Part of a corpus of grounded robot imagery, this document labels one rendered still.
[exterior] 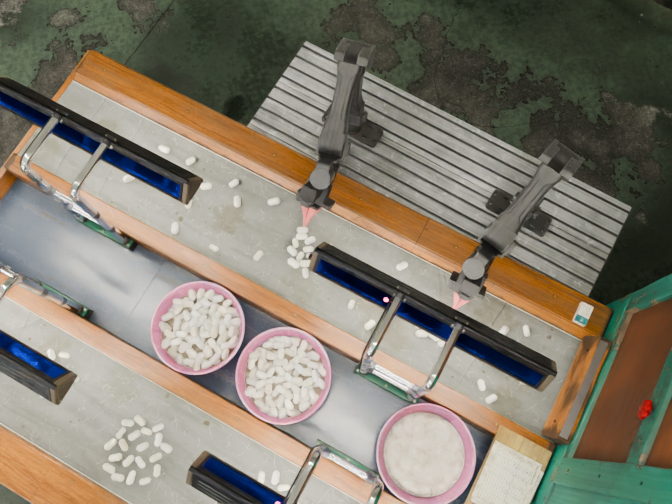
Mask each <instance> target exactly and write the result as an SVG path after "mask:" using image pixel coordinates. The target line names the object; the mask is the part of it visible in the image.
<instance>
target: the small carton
mask: <svg viewBox="0 0 672 504"><path fill-rule="evenodd" d="M593 308H594V307H592V306H590V305H588V304H586V303H584V302H581V303H580V304H579V306H578V309H577V311H576V313H575V315H574V318H573V320H572V321H573V322H575V323H577V324H579V325H581V326H583V327H584V326H586V324H587V322H588V320H589V317H590V315H591V313H592V311H593Z"/></svg>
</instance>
